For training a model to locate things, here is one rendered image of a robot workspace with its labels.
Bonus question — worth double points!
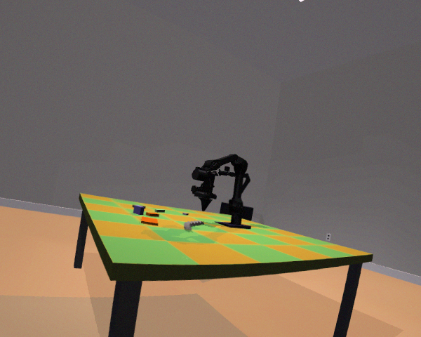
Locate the purple block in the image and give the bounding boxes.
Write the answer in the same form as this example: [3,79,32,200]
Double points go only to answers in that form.
[133,206,145,215]

